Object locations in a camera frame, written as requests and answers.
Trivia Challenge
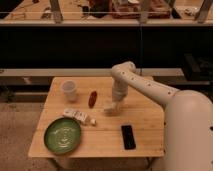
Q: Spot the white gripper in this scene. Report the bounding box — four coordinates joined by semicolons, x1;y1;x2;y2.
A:
112;83;128;102

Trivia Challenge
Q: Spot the white sponge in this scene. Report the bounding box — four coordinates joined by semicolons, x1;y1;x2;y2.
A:
103;102;119;115

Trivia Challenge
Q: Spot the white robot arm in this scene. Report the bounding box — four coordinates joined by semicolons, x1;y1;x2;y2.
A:
111;61;213;171

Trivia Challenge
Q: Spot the red sausage toy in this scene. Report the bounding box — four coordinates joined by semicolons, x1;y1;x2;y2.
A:
88;91;97;108

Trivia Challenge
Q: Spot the black remote control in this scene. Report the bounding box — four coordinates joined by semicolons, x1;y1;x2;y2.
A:
121;125;136;150

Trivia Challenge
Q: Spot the translucent plastic cup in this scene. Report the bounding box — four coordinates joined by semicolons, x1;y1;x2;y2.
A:
61;80;77;102

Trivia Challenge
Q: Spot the wooden table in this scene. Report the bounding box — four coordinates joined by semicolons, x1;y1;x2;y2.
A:
28;77;164;166

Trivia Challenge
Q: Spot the green plate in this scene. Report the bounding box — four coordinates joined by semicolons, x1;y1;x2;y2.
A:
44;118;81;155

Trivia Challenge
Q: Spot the dark equipment on right shelf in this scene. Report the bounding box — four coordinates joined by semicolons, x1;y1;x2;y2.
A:
181;54;213;81

